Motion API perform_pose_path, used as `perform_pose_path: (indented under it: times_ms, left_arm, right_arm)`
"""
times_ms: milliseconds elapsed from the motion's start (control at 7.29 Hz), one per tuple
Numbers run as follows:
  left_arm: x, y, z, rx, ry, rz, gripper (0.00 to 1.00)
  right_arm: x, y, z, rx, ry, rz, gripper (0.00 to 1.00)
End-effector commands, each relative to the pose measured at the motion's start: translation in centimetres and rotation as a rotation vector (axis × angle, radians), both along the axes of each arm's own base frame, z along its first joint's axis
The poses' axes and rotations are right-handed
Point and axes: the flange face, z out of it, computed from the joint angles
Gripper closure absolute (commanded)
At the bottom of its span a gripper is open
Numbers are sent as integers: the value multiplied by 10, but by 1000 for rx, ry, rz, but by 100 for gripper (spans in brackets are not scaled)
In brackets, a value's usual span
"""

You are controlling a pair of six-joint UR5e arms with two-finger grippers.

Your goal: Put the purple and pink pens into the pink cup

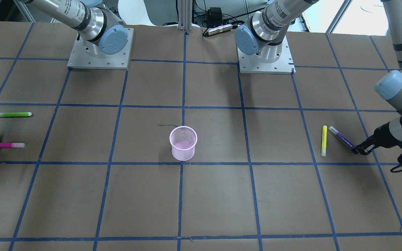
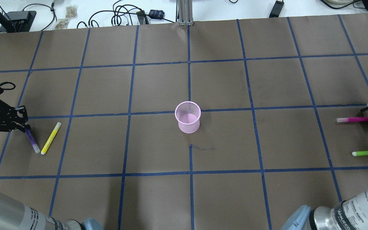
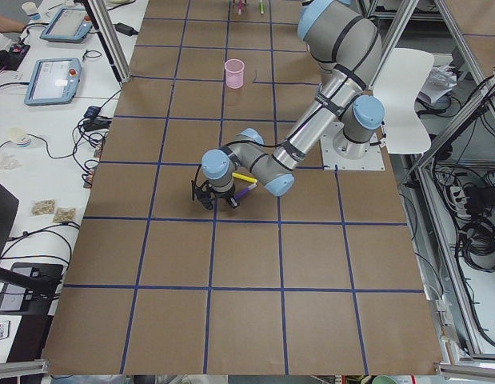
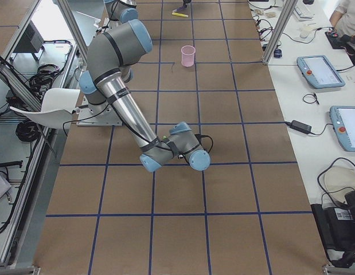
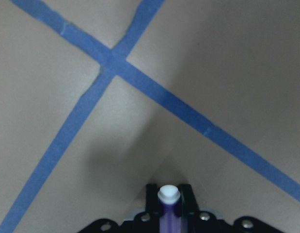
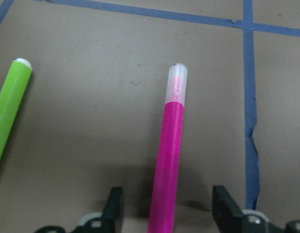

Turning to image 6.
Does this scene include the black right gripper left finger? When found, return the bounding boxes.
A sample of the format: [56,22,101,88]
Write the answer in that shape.
[101,186,124,233]

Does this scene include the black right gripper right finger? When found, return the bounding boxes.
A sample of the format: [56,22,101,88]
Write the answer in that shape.
[212,185,244,233]

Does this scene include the pink marker pen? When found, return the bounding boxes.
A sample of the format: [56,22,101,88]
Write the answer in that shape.
[147,64,188,233]

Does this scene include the green marker pen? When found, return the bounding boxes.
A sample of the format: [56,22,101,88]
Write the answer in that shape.
[0,58,32,160]

